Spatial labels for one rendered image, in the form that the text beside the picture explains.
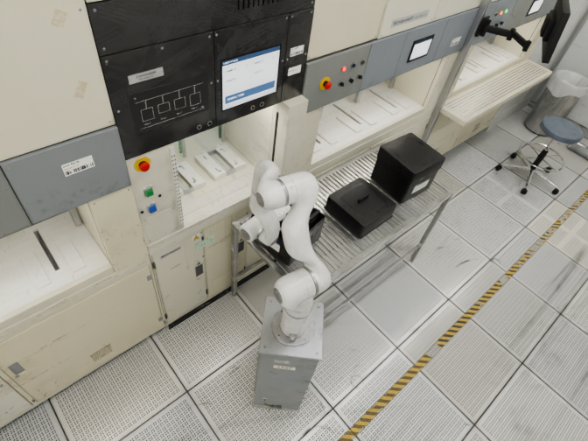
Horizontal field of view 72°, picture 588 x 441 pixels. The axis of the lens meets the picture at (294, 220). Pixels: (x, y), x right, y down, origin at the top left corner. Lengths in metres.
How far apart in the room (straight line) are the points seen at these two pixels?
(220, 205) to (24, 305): 0.96
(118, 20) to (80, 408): 2.01
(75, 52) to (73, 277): 1.02
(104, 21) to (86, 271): 1.09
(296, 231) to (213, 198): 0.87
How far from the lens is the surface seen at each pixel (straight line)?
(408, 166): 2.41
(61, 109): 1.46
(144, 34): 1.45
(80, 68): 1.42
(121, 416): 2.62
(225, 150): 2.43
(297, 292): 1.52
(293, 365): 1.96
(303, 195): 1.40
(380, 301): 3.00
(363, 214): 2.25
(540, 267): 3.84
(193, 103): 1.65
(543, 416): 3.15
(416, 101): 3.30
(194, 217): 2.12
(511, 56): 4.49
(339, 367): 2.70
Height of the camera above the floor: 2.45
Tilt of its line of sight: 48 degrees down
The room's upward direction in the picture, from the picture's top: 10 degrees clockwise
